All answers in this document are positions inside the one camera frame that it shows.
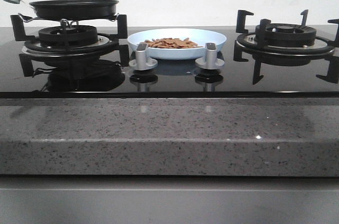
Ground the light blue plate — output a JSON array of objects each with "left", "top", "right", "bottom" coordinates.
[{"left": 127, "top": 28, "right": 227, "bottom": 60}]

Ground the brown meat slices pile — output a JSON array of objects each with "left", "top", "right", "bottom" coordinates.
[{"left": 144, "top": 38, "right": 201, "bottom": 49}]

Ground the black frying pan green handle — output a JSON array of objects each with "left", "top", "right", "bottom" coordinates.
[{"left": 0, "top": 0, "right": 120, "bottom": 20}]

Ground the silver left stove knob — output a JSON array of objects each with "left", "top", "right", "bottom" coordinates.
[{"left": 129, "top": 43, "right": 158, "bottom": 71}]

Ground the silver stove knob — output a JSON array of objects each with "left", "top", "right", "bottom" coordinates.
[
  {"left": 195, "top": 42, "right": 225, "bottom": 70},
  {"left": 129, "top": 43, "right": 158, "bottom": 71}
]

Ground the silver right stove knob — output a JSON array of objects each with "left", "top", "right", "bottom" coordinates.
[{"left": 195, "top": 42, "right": 225, "bottom": 70}]

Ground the black left pan support grate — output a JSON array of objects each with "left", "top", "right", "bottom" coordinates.
[{"left": 11, "top": 14, "right": 129, "bottom": 77}]

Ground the black pan support grate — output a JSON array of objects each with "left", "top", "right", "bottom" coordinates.
[
  {"left": 11, "top": 14, "right": 129, "bottom": 77},
  {"left": 233, "top": 10, "right": 338, "bottom": 84}
]

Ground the black right pan support grate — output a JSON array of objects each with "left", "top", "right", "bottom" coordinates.
[{"left": 233, "top": 10, "right": 338, "bottom": 84}]

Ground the black glass gas cooktop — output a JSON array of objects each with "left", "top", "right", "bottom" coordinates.
[{"left": 1, "top": 26, "right": 338, "bottom": 98}]

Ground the black left gas burner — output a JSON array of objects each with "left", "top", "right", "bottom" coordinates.
[{"left": 38, "top": 25, "right": 97, "bottom": 48}]

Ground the black gas burner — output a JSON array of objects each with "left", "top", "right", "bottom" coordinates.
[
  {"left": 265, "top": 23, "right": 317, "bottom": 48},
  {"left": 38, "top": 25, "right": 97, "bottom": 48}
]

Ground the black right gas burner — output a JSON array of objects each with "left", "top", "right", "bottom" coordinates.
[{"left": 265, "top": 23, "right": 317, "bottom": 48}]

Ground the grey cabinet front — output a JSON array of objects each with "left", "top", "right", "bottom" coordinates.
[{"left": 1, "top": 177, "right": 338, "bottom": 223}]

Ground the wire pan reducer ring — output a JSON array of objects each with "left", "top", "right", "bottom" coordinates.
[{"left": 18, "top": 12, "right": 120, "bottom": 29}]

